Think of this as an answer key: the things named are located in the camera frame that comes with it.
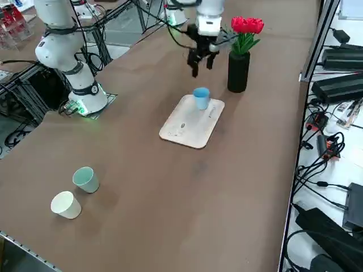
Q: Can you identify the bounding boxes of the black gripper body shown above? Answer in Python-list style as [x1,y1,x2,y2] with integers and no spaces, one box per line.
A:
[197,35,221,54]

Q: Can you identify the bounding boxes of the small blue cup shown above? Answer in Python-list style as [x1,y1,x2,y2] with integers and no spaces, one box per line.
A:
[192,87,211,111]

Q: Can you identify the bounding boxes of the small green cup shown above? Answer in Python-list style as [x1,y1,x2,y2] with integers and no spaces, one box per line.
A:
[72,166,100,194]

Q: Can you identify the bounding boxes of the small white cup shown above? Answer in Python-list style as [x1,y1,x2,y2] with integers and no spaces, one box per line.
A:
[50,190,82,220]

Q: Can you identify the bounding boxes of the white tray with bunny drawing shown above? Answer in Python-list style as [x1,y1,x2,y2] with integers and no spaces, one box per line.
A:
[158,94,226,150]

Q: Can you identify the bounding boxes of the black cylindrical vase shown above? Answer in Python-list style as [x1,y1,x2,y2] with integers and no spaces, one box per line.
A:
[227,52,251,93]

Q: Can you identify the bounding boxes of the red artificial tulip bouquet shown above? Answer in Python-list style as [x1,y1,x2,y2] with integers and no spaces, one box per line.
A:
[225,16,265,56]

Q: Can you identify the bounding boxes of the orange and black connector device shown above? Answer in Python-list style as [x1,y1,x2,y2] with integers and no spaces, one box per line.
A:
[305,111,330,131]
[316,134,345,162]

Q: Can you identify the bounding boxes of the long black power supply box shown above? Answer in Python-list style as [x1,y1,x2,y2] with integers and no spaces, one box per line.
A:
[311,72,363,104]
[322,44,363,71]

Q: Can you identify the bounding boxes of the small black power adapter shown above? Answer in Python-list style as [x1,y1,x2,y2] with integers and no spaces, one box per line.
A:
[331,28,351,44]

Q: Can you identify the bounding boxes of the printed paper packets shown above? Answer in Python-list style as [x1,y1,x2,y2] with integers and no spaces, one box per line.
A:
[336,98,363,130]

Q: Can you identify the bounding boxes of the black metal rack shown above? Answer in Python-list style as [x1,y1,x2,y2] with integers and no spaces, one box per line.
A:
[0,61,71,127]

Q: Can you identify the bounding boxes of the clear acrylic display shelf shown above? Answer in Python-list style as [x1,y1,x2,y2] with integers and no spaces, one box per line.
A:
[0,5,36,52]

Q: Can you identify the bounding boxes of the flat black box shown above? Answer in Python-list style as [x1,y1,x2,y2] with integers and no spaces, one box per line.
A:
[341,182,363,231]

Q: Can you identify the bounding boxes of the large black bag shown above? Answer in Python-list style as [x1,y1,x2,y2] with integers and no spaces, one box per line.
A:
[293,207,363,272]

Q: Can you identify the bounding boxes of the aluminium frame post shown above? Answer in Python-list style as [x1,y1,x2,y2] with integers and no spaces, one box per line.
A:
[299,0,341,83]

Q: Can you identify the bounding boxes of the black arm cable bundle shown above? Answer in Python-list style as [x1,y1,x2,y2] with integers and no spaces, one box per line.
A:
[42,0,199,71]

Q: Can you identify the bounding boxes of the black cable with inline box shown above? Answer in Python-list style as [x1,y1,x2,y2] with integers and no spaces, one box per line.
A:
[294,164,351,210]

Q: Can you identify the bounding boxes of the aluminium table edge rail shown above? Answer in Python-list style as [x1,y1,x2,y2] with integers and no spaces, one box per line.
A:
[0,231,62,272]

